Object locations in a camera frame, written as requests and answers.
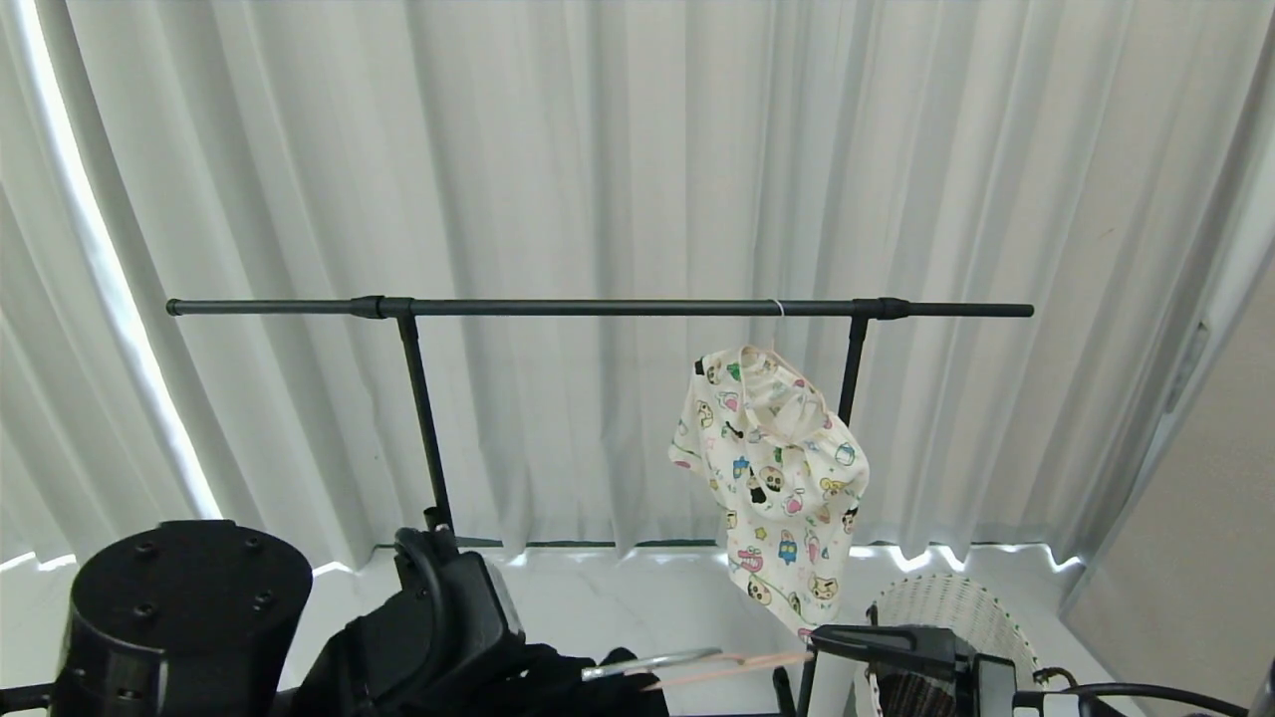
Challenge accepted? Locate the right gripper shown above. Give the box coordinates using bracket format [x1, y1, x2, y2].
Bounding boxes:
[951, 647, 1021, 717]

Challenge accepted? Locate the cream printed garment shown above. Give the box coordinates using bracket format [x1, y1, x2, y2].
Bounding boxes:
[668, 345, 872, 644]

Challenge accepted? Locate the black garment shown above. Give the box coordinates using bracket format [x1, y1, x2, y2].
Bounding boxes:
[468, 642, 671, 717]

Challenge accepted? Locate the white laundry basket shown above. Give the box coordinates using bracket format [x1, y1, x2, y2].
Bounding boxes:
[859, 574, 1049, 717]

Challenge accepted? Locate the black clothes rack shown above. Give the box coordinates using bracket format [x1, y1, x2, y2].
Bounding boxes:
[165, 295, 1035, 717]

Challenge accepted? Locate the white curtain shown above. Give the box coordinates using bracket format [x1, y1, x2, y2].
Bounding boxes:
[0, 0, 1275, 579]

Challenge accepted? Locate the black cable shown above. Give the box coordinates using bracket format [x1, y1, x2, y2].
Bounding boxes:
[1031, 680, 1251, 717]

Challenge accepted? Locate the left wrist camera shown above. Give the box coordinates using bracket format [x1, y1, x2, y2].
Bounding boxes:
[344, 525, 527, 703]

